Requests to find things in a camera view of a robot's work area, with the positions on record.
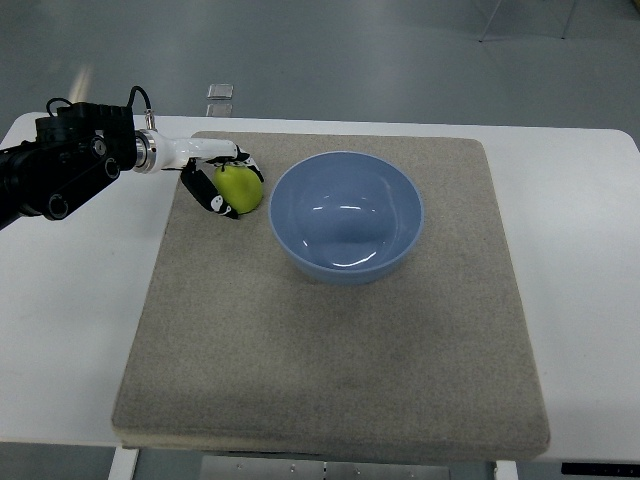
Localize black table control panel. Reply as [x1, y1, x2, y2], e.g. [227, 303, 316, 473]
[561, 462, 640, 478]

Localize metal chair legs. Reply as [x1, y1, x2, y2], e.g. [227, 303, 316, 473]
[478, 1, 581, 43]

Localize green pear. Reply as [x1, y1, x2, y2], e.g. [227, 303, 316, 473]
[213, 163, 263, 215]

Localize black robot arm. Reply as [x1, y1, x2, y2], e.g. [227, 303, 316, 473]
[1, 86, 152, 228]

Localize grey metal table base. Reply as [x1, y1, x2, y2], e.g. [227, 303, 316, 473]
[199, 456, 451, 480]

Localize grey felt mat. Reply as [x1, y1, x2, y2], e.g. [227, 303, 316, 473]
[112, 133, 550, 463]

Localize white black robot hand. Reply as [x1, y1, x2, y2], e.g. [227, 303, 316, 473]
[134, 130, 264, 219]

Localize upper floor socket plate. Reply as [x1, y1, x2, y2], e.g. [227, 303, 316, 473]
[206, 83, 234, 100]

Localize blue bowl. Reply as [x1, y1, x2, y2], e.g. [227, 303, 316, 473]
[268, 151, 425, 285]

